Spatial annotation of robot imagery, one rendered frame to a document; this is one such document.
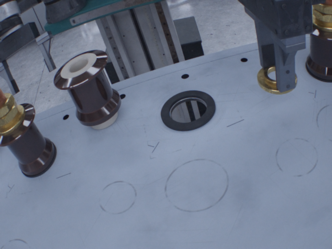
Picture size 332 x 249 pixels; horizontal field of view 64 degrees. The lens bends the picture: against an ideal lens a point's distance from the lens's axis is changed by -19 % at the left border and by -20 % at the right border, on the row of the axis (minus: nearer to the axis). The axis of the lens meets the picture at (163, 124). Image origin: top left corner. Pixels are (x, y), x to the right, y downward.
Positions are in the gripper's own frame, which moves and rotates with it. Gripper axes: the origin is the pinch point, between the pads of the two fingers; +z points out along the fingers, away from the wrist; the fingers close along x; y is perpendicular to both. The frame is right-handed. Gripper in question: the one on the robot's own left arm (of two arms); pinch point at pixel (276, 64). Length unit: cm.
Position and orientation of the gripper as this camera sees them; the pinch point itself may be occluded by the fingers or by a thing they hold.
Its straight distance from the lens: 43.3
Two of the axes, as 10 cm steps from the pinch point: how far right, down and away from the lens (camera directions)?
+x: -1.7, -6.6, 7.3
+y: 9.5, -3.0, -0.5
